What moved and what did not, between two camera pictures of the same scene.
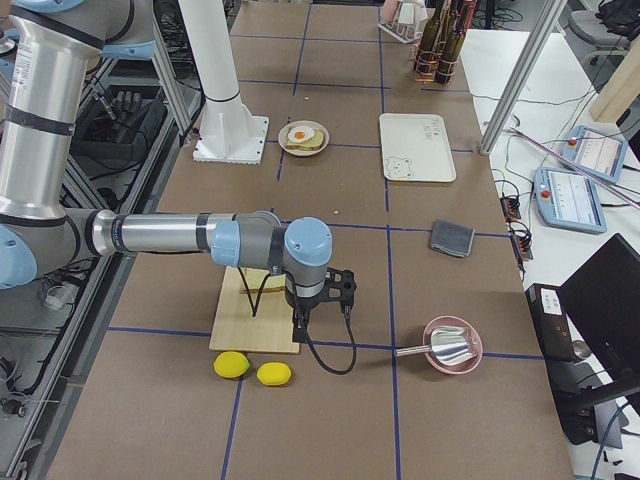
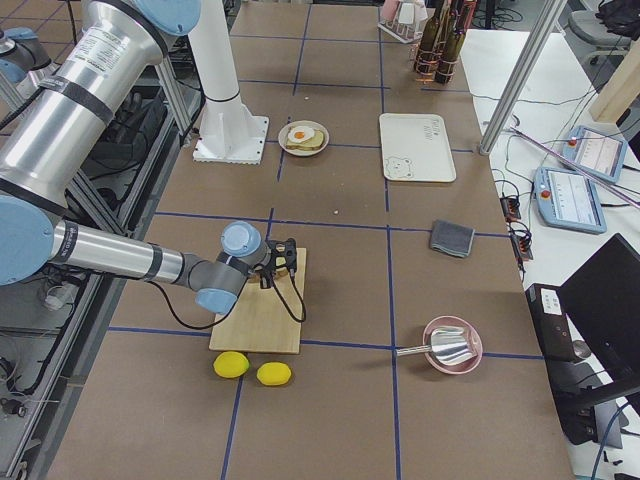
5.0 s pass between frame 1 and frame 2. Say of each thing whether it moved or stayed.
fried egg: stayed
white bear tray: stayed
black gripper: moved
